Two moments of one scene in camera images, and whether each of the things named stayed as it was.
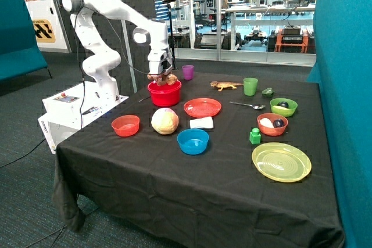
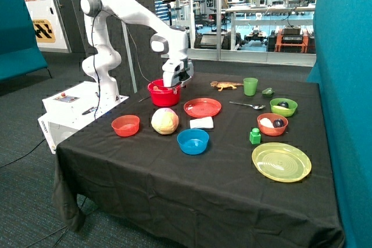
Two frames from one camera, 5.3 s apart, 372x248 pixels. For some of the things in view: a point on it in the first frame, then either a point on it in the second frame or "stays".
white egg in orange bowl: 267,122 stays
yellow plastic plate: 281,162 stays
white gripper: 160,61 to 176,71
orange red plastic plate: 202,107 stays
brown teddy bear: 170,79 to 156,88
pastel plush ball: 165,121 stays
